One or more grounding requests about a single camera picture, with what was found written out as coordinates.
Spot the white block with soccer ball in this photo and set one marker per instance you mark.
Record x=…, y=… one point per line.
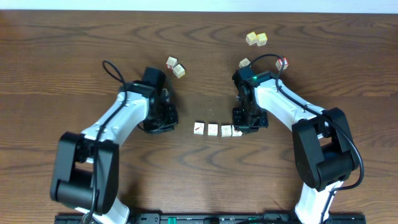
x=235, y=132

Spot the cream block with faint drawing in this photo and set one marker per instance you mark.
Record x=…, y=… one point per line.
x=244, y=62

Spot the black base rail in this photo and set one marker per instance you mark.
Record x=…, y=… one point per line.
x=156, y=218

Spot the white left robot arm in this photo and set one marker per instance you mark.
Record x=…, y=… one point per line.
x=86, y=169

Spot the red letter block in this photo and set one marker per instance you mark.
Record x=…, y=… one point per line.
x=282, y=63

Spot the white block red number three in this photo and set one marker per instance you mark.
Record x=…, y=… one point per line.
x=171, y=63

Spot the yellow block of pair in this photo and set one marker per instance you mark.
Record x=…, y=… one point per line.
x=251, y=38
x=261, y=39

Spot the white block with goblet print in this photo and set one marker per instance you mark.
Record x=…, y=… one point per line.
x=226, y=130

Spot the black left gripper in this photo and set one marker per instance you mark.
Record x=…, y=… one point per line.
x=162, y=122

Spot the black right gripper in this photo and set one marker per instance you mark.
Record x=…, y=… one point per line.
x=245, y=128

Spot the white block with hammer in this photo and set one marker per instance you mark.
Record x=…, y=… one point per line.
x=199, y=128

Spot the yellow block left of pair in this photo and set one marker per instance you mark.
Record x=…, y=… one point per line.
x=251, y=38

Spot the cream block with umbrella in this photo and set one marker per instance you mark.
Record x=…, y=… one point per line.
x=179, y=71

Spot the yellow block right of pair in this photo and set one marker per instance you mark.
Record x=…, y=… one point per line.
x=261, y=39

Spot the white block with faint print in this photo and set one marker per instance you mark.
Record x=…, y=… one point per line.
x=212, y=129

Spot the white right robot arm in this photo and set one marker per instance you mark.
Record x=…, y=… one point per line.
x=324, y=152

